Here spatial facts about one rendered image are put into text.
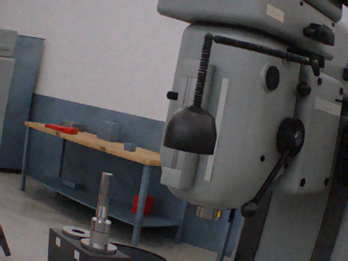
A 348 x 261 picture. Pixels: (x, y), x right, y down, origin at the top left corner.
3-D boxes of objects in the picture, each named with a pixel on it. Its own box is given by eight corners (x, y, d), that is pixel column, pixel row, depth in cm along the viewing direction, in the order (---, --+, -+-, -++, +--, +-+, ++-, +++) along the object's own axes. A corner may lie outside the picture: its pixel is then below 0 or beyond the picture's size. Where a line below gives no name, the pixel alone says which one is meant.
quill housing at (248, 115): (227, 216, 102) (261, 27, 101) (137, 189, 116) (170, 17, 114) (282, 210, 117) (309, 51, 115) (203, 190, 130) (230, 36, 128)
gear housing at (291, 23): (259, 24, 97) (264, -27, 96) (151, 13, 112) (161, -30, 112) (336, 64, 122) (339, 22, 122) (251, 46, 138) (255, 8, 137)
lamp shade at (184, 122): (160, 146, 89) (168, 101, 88) (165, 144, 96) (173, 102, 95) (212, 156, 88) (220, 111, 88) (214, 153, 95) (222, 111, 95)
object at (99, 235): (85, 240, 141) (88, 220, 141) (102, 241, 144) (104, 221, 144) (95, 246, 137) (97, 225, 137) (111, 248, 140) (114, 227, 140)
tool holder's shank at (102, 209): (92, 217, 141) (98, 171, 140) (103, 218, 142) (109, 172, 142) (99, 220, 138) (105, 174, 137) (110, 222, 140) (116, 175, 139)
